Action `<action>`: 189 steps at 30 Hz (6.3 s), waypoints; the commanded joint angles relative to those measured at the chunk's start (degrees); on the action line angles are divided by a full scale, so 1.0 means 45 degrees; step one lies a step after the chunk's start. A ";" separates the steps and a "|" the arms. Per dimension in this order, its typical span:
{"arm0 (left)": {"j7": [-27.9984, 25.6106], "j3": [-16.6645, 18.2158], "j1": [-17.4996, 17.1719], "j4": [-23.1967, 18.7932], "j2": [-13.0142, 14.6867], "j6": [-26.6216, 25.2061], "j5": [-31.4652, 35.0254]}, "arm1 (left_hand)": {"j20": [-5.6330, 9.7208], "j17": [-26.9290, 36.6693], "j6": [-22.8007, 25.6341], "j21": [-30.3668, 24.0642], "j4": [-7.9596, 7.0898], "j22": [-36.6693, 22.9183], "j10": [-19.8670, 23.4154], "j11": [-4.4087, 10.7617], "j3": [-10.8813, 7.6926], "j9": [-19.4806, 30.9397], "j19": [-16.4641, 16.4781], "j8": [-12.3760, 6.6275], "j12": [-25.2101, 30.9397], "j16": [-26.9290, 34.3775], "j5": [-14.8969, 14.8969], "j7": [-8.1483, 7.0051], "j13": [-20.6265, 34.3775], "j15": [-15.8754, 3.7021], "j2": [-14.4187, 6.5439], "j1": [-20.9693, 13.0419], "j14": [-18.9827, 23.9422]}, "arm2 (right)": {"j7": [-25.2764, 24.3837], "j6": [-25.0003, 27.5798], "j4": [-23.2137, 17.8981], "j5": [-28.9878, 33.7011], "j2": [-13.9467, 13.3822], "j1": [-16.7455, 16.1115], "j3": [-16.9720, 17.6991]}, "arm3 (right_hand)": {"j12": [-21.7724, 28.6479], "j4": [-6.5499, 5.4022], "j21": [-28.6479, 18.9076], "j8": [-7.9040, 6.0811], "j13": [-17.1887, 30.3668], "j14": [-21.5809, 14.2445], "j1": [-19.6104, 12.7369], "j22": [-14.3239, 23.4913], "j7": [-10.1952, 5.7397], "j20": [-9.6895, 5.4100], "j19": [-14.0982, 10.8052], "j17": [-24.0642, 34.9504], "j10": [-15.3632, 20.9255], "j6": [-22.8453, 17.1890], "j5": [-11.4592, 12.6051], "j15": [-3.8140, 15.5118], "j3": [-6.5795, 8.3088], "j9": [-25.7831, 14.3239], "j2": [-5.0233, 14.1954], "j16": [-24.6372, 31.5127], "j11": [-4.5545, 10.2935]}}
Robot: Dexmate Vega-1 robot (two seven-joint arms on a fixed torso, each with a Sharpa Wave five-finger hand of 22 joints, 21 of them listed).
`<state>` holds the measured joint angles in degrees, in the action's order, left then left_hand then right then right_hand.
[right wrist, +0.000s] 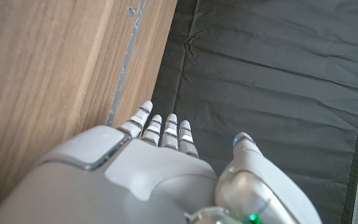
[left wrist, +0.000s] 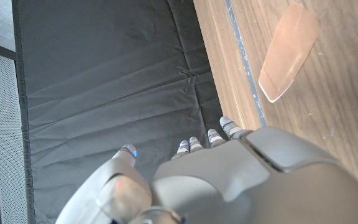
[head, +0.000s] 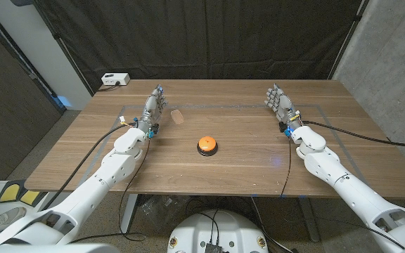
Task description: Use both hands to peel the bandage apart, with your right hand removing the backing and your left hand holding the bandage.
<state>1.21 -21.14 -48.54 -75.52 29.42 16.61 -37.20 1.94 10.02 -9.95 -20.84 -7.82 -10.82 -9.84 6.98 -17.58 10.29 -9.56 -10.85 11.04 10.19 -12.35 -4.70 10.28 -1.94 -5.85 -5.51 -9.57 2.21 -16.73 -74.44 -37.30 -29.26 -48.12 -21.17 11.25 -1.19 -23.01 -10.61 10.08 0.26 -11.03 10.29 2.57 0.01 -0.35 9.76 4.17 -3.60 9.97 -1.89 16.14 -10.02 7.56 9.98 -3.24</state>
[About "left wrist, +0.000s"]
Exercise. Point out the wooden table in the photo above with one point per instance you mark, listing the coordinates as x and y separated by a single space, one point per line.
244 59

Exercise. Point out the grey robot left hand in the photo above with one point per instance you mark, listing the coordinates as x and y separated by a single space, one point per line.
259 186

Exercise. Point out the grey perforated metal panel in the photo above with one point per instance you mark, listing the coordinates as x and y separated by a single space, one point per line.
5 140

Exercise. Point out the black backdrop cloth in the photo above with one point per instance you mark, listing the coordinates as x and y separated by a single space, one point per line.
110 77

